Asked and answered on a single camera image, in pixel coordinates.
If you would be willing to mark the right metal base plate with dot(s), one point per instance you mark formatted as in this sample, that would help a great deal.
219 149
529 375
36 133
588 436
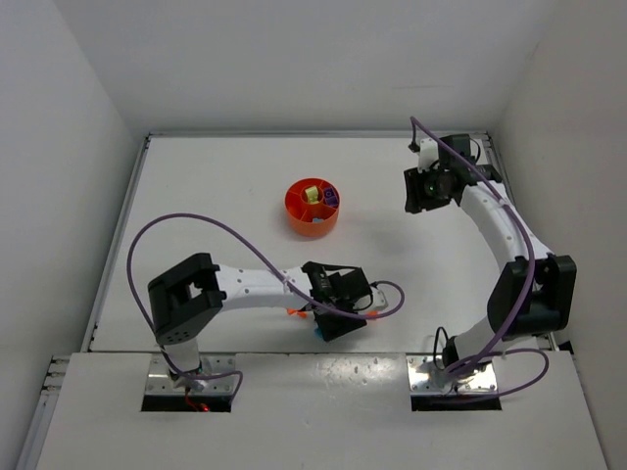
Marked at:
427 380

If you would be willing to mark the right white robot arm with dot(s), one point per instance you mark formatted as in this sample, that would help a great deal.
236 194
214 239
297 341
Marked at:
534 292

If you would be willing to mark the pale green curved lego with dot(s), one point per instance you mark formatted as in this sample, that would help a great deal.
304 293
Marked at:
311 195

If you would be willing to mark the orange round divided container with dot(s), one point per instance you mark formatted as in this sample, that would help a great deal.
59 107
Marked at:
300 214

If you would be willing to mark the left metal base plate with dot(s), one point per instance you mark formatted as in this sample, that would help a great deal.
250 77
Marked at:
161 382

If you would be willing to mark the metal base plate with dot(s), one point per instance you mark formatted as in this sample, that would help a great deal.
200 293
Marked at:
161 382
427 380

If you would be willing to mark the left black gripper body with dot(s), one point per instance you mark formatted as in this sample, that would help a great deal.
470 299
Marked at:
340 327

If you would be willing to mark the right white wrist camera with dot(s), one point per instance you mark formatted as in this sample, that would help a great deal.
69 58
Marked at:
428 153

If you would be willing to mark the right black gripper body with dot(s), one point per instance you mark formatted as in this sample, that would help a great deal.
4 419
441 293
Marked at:
417 191

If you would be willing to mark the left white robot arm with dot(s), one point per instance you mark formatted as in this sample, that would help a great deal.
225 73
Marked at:
187 297

